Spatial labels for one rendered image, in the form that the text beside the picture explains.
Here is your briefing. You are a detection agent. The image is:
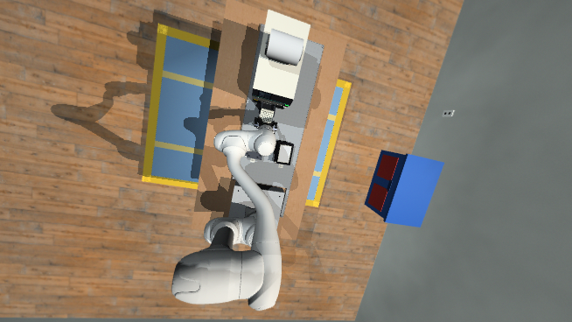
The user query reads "white cylinder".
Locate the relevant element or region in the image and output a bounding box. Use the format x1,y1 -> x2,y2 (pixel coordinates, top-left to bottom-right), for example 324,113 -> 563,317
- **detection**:
266,28 -> 304,66

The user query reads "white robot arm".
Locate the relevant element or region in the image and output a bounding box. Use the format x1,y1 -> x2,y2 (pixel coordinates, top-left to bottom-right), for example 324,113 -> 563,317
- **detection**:
171,124 -> 282,311

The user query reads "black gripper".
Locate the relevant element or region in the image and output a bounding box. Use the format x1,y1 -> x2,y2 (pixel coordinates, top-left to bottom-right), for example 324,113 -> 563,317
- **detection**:
254,114 -> 277,131

